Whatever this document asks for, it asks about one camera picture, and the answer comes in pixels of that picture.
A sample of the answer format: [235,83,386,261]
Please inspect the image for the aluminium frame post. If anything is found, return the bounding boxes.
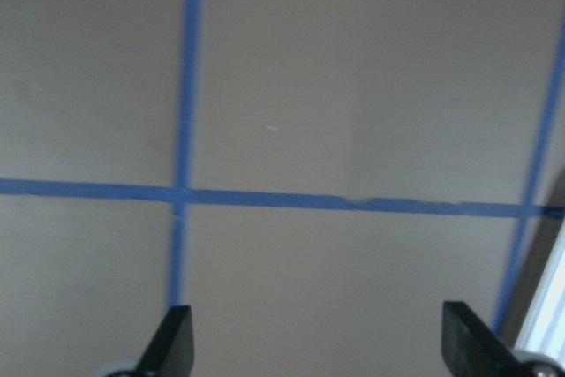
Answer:
[516,224,564,365]

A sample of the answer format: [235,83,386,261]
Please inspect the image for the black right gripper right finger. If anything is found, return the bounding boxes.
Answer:
[441,301,530,377]

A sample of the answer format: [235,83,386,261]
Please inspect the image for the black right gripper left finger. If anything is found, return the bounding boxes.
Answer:
[136,305,194,377]

